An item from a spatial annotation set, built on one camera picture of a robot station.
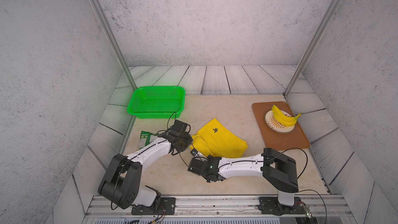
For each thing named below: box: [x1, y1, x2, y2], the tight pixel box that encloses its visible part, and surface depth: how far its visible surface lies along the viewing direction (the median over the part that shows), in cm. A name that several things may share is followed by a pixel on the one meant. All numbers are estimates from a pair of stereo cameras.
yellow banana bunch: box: [271, 104, 303, 127], surface depth 102 cm
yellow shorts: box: [190, 118, 249, 158], surface depth 96 cm
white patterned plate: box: [264, 109, 296, 134], surface depth 104 cm
